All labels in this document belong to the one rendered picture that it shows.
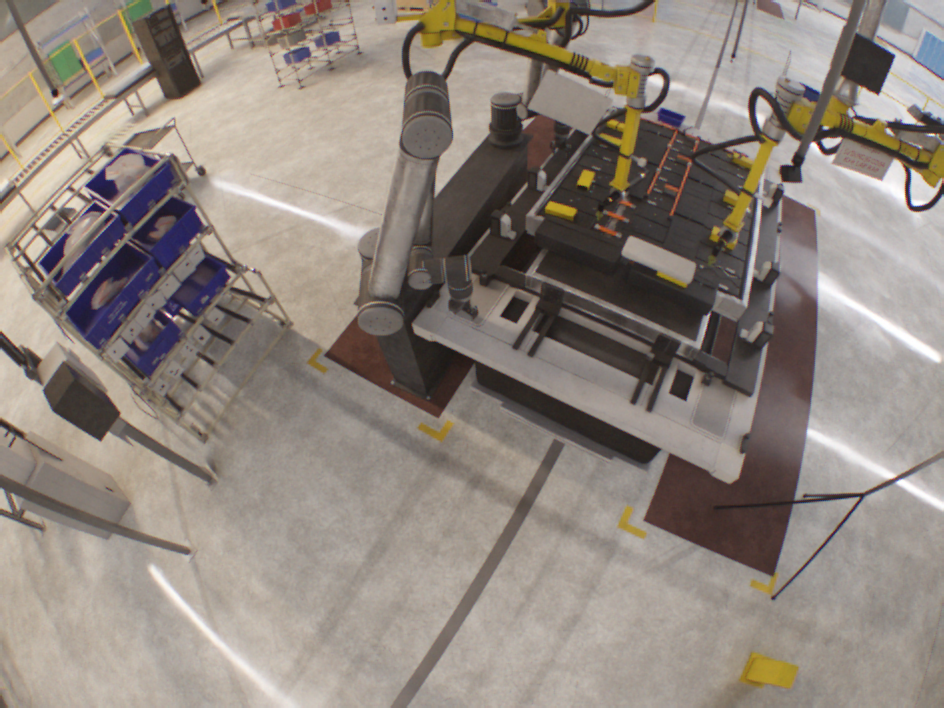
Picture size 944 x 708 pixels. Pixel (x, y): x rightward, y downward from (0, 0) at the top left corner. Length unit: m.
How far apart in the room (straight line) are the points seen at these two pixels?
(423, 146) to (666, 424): 1.50
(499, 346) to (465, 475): 0.95
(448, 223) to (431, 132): 1.33
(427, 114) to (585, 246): 1.16
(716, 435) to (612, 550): 0.98
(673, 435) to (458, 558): 1.37
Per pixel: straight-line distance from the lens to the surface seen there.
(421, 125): 1.28
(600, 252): 2.16
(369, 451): 2.87
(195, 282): 3.25
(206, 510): 3.29
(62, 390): 1.92
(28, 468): 3.32
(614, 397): 2.03
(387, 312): 1.80
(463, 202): 2.70
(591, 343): 2.22
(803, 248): 4.88
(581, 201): 2.58
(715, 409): 2.17
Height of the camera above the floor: 2.61
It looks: 59 degrees down
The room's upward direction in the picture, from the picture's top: 6 degrees counter-clockwise
